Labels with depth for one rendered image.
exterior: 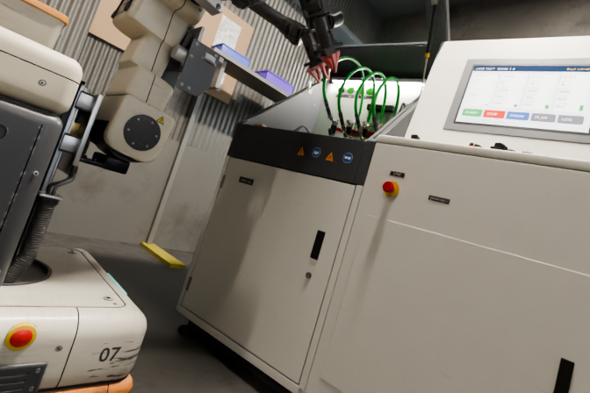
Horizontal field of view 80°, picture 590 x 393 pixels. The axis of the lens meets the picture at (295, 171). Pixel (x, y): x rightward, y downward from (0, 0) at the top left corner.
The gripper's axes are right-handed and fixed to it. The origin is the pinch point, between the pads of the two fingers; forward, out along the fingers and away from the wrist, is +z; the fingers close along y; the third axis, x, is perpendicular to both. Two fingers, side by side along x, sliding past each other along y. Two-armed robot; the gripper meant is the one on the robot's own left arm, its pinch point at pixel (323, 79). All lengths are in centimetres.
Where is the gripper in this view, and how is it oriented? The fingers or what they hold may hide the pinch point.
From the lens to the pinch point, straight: 158.6
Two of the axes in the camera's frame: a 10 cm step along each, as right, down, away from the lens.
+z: 3.8, 8.9, 2.5
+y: -6.8, 0.9, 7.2
